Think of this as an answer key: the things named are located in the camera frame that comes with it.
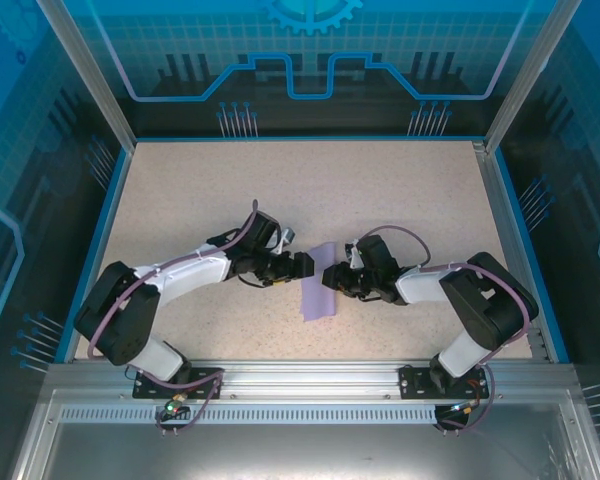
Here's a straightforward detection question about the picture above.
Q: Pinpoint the purple paper sheet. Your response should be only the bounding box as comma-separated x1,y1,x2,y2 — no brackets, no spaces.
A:
298,241,339,324

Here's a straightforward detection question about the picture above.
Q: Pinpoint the aluminium mounting rail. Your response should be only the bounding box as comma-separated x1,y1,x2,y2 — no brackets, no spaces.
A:
47,358,579,401

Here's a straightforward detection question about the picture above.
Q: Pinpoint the aluminium frame post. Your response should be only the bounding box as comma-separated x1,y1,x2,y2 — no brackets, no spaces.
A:
34,0,137,151
483,0,582,154

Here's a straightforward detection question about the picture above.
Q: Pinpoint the blue table edge strip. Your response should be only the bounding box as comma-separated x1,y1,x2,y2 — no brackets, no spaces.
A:
53,147,135,365
490,148,571,365

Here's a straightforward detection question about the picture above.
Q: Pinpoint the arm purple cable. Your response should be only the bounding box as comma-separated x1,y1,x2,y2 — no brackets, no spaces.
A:
87,199,261,361
362,224,531,366

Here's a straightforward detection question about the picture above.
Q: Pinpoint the aluminium side rail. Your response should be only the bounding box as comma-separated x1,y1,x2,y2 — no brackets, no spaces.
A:
471,140,554,362

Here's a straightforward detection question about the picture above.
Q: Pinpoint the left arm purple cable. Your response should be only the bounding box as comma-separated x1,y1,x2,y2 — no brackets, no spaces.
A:
87,199,261,361

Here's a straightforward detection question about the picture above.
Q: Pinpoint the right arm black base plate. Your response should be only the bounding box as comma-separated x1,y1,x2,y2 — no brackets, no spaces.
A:
398,364,486,401

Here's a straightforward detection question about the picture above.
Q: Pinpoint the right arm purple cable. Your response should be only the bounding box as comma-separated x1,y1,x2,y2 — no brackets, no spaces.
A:
362,224,531,366

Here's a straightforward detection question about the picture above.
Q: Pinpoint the metal sheet tray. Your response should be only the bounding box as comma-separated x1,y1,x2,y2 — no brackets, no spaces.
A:
9,389,600,480

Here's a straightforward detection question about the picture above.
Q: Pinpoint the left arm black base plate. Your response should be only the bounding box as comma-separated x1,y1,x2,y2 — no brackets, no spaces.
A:
132,367,225,401

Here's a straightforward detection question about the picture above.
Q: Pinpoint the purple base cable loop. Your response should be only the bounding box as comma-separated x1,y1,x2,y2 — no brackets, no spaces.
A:
154,369,227,435
437,364,497,434

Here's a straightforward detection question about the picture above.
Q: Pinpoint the slotted aluminium cable duct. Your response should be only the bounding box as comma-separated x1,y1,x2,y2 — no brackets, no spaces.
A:
58,405,440,425

